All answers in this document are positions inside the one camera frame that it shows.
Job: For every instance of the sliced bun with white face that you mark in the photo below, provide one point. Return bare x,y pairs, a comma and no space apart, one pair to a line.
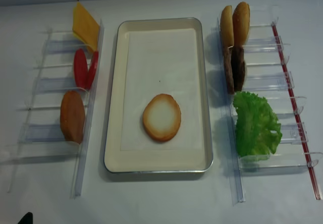
162,118

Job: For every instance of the red tomato slice rear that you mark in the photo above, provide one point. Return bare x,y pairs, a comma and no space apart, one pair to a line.
92,70

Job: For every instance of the red tomato slice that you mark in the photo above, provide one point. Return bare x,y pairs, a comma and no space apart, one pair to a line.
92,70
80,69

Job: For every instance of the brown meat patty left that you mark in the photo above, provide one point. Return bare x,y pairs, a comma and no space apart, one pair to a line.
228,69

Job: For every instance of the red tomato slice front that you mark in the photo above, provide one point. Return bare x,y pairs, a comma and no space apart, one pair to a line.
80,69

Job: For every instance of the dark meat patty right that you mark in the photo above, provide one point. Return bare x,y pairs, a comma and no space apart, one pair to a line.
238,67

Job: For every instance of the green lettuce leaf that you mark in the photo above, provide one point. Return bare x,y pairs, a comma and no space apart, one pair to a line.
258,130

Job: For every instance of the yellow cheese slices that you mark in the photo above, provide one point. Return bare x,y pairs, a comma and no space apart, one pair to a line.
85,27

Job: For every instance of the cream metal tray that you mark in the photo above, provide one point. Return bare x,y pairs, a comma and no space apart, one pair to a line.
154,57

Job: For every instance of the brown bun half left rack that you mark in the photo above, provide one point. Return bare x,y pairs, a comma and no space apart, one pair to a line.
72,116

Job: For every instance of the yellow bun half left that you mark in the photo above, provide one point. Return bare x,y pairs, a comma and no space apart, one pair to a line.
226,27

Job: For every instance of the clear acrylic right rack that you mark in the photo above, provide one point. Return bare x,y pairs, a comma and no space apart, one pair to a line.
265,77

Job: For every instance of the clear acrylic rack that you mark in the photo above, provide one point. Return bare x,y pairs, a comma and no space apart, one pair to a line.
40,139
265,77

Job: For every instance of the golden bun half right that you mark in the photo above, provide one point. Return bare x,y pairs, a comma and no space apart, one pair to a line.
241,23

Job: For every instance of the clear acrylic left rack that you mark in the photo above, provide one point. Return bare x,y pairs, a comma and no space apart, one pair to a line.
40,139

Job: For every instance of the red strip on right rack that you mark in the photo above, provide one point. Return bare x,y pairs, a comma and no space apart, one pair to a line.
302,131

